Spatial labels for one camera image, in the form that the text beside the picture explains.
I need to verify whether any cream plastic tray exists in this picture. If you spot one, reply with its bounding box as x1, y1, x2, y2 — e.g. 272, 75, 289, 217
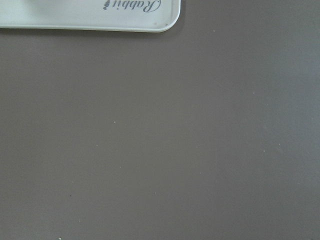
0, 0, 181, 33

